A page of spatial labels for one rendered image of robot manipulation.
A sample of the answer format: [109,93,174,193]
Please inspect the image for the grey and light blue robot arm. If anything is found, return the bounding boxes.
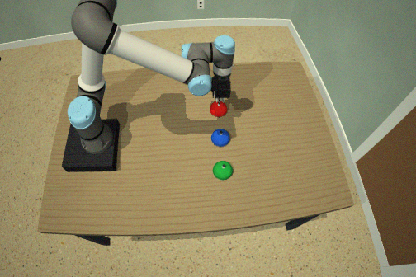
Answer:
[68,0,235,154]

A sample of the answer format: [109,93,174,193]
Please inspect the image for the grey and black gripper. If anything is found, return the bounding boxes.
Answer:
[211,71,231,103]

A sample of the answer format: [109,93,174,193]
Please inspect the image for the red dome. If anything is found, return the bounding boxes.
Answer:
[210,101,227,117]

